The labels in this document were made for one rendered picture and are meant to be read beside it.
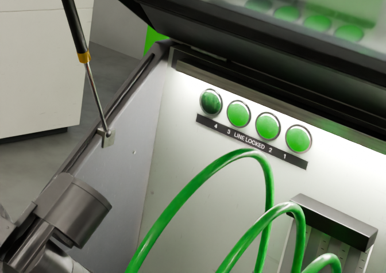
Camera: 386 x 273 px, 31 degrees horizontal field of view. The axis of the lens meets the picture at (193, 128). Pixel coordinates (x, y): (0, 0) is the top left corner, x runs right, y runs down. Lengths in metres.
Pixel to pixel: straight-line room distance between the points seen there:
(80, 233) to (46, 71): 3.32
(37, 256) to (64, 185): 0.08
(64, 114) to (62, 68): 0.30
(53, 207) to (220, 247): 0.61
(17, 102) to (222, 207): 2.84
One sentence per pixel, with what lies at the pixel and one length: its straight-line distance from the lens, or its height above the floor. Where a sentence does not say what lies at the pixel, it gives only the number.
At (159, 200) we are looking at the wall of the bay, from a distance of 1.38.
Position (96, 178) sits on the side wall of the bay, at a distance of 1.25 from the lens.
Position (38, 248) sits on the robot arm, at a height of 1.39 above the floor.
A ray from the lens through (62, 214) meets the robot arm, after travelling 0.76.
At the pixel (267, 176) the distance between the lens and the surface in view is 1.05.
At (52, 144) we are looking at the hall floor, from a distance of 4.20.
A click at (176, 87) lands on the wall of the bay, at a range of 1.29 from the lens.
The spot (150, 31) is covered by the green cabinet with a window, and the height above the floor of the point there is 0.72.
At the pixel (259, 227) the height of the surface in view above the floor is 1.38.
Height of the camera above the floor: 1.81
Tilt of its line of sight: 23 degrees down
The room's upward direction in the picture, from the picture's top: 11 degrees clockwise
